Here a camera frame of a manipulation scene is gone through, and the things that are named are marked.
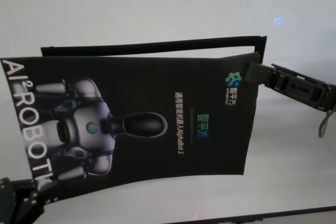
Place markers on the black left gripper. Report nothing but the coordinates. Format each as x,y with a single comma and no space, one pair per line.
8,203

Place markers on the black tape frame outline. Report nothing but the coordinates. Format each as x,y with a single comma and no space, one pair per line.
157,45

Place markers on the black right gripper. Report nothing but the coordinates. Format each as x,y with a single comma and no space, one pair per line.
307,90

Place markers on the black robot print poster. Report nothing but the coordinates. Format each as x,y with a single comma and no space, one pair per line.
147,90

